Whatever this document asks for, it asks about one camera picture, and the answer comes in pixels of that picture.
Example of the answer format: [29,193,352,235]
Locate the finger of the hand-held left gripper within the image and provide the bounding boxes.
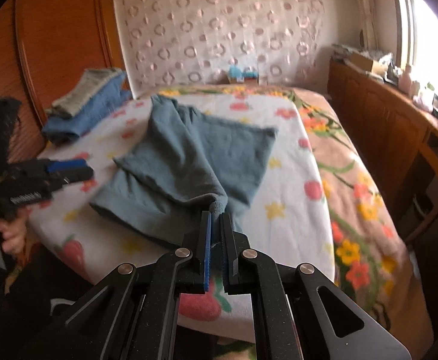
[35,159,89,174]
[50,167,95,191]

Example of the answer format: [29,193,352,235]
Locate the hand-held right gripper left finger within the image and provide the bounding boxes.
[20,212,214,360]

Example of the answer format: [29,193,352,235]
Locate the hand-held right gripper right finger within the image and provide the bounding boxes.
[221,213,412,360]

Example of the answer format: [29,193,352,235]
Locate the teal grey pants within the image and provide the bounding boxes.
[89,94,278,250]

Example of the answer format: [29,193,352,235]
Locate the person's left hand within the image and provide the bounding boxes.
[0,209,29,256]

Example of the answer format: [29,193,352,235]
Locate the blue folded cloth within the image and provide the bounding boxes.
[41,73,133,144]

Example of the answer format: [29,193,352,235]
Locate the grey folded cloth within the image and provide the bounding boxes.
[45,68,125,118]

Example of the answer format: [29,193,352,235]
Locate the white strawberry print blanket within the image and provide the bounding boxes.
[27,91,336,342]

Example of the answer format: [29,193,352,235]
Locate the person's black clothing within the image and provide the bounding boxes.
[0,245,94,360]

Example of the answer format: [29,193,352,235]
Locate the wooden headboard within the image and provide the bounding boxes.
[0,0,131,167]

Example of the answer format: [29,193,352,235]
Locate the floral bed blanket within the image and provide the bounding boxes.
[158,84,435,355]

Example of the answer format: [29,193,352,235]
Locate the small printed cardboard box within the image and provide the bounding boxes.
[226,73,261,85]

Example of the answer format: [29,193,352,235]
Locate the blue plastic bag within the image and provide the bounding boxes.
[228,64,258,79]

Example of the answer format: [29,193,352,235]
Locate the sheer circle pattern curtain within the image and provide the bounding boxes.
[113,0,326,92]

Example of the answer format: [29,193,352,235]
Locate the wooden side cabinet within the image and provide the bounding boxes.
[328,58,438,242]

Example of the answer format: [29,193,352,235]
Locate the open cardboard box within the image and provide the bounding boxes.
[348,50,389,76]

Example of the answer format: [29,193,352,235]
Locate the pink bottle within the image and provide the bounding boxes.
[399,65,412,90]

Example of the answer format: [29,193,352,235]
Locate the beige window curtain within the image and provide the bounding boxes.
[344,0,378,50]

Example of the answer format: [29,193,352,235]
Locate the window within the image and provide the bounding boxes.
[389,0,438,115]

